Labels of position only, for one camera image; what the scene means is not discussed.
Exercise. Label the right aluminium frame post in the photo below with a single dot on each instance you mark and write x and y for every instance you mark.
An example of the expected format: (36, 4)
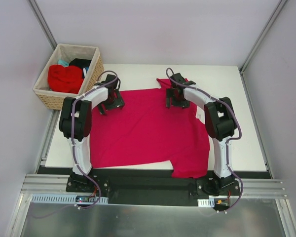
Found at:
(267, 27)

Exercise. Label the left white cable duct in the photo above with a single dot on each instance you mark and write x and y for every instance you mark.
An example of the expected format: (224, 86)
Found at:
(68, 199)

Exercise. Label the aluminium frame rail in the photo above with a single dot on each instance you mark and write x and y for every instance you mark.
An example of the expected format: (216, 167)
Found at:
(253, 184)

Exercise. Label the aluminium frame post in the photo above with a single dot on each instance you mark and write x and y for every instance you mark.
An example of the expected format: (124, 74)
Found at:
(42, 22)
(267, 27)

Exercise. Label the red t shirt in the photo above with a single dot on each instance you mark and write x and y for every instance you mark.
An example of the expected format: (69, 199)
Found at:
(65, 79)

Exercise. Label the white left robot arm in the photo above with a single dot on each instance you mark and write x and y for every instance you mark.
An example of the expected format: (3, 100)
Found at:
(76, 121)

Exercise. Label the left aluminium frame post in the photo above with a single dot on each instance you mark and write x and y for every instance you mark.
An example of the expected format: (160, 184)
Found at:
(42, 22)

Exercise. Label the black t shirt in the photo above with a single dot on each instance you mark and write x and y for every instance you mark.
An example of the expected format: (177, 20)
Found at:
(83, 64)

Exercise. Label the right white cable duct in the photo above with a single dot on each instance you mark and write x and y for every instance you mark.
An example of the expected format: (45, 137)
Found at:
(206, 202)

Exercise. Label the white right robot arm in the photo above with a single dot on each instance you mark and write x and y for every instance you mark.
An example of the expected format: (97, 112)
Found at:
(220, 125)

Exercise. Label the light blue t shirt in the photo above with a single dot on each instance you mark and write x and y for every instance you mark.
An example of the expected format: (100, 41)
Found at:
(63, 63)

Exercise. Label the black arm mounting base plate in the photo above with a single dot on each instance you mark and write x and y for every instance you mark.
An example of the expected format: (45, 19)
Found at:
(143, 187)

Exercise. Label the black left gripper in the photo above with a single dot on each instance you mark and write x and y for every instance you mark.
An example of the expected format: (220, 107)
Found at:
(113, 105)

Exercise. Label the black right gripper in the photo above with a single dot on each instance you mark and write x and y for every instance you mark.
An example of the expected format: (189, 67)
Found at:
(176, 102)

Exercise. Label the magenta pink t shirt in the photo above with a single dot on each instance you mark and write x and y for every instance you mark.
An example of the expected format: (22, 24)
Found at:
(146, 131)

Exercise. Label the white cable duct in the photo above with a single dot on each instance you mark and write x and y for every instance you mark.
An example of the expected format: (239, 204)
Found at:
(68, 199)
(206, 202)

